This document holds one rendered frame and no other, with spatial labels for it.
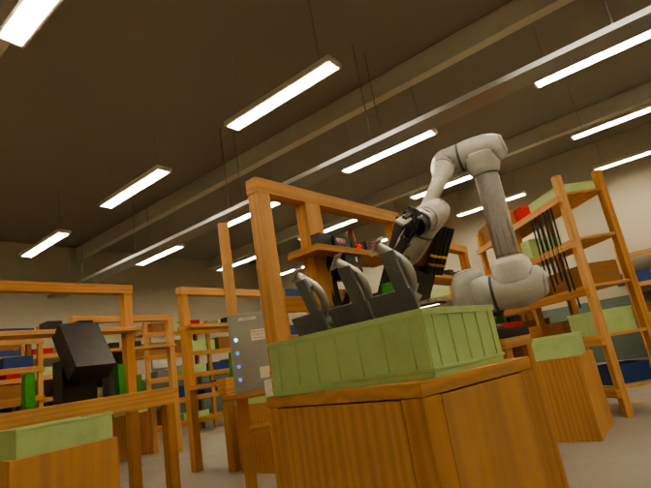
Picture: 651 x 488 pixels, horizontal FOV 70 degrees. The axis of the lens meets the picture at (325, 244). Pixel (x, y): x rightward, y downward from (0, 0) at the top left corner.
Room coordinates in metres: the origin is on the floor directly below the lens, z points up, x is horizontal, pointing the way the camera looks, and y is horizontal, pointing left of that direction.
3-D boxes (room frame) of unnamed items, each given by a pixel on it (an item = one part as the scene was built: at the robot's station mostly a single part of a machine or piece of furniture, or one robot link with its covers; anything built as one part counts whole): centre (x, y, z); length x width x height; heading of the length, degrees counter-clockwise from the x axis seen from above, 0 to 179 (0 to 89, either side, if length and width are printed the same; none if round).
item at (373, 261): (3.03, -0.14, 1.52); 0.90 x 0.25 x 0.04; 141
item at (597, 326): (5.59, -2.47, 1.19); 2.30 x 0.55 x 2.39; 5
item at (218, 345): (10.23, 3.07, 1.12); 3.22 x 0.55 x 2.23; 144
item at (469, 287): (2.07, -0.60, 1.06); 0.18 x 0.16 x 0.22; 63
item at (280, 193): (3.05, -0.11, 1.89); 1.50 x 0.09 x 0.09; 141
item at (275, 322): (3.05, -0.11, 1.36); 1.49 x 0.09 x 0.97; 141
